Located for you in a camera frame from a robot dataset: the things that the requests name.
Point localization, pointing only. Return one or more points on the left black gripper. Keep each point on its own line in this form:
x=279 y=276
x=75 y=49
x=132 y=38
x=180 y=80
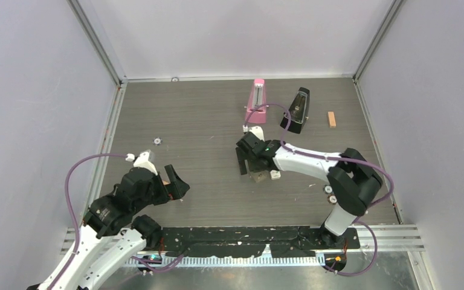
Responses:
x=176 y=189

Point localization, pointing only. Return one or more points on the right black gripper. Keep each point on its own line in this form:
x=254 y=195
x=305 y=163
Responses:
x=241 y=157

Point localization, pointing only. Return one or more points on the beige grey remote control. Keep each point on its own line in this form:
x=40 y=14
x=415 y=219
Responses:
x=258 y=177

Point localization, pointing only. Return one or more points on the white remote control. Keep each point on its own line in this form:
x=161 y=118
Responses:
x=275 y=174

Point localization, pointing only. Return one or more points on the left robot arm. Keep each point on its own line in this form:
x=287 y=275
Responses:
x=112 y=231

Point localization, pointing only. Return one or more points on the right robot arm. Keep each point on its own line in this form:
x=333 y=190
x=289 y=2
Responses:
x=352 y=180

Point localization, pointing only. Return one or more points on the lone poker chip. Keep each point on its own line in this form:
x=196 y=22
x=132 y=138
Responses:
x=157 y=141

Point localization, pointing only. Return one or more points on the pink metronome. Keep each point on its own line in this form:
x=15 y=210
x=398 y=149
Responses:
x=255 y=112

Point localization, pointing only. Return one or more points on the black metronome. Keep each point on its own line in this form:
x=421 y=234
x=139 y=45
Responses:
x=299 y=110

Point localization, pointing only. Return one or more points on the poker chip one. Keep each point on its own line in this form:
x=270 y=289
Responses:
x=327 y=189

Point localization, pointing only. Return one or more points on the orange block near right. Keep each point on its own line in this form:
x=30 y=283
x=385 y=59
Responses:
x=331 y=119

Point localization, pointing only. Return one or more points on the poker chip two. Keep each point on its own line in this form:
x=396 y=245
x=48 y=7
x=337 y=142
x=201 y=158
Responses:
x=332 y=199

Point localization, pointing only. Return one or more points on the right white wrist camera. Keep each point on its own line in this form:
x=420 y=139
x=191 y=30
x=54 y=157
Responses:
x=255 y=130

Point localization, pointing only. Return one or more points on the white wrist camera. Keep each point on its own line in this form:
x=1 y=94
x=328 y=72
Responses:
x=143 y=160
x=255 y=130

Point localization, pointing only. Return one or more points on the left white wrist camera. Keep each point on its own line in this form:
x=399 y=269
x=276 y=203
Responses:
x=143 y=160

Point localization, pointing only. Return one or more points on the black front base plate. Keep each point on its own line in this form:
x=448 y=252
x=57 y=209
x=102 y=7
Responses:
x=245 y=242

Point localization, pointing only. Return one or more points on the white slotted cable duct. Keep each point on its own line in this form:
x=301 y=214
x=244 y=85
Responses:
x=265 y=259

